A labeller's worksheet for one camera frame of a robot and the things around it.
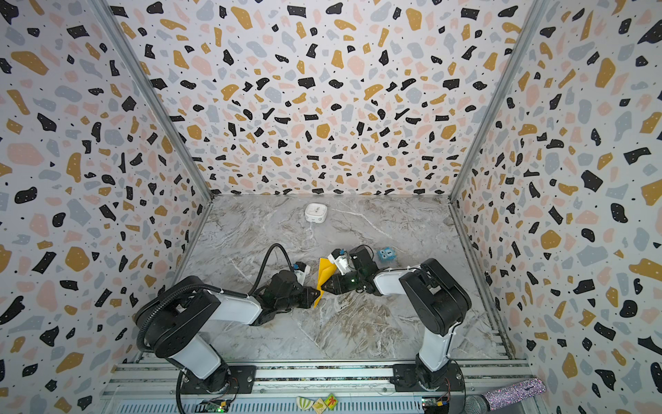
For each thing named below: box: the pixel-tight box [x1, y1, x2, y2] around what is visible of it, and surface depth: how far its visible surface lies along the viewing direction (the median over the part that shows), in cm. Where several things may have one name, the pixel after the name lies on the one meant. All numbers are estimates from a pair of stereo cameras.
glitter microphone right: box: [464, 377, 547, 414], surface depth 70 cm
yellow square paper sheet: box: [313, 257, 338, 308], surface depth 94 cm
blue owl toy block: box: [376, 246, 397, 264], surface depth 102 cm
